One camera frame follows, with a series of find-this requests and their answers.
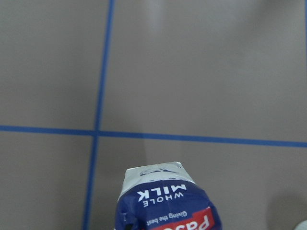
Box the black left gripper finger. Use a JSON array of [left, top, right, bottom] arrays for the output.
[[124, 224, 133, 230]]

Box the blue white milk carton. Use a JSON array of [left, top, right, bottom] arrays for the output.
[[114, 161, 223, 230]]

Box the white mug grey inside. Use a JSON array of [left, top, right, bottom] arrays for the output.
[[294, 220, 307, 230]]

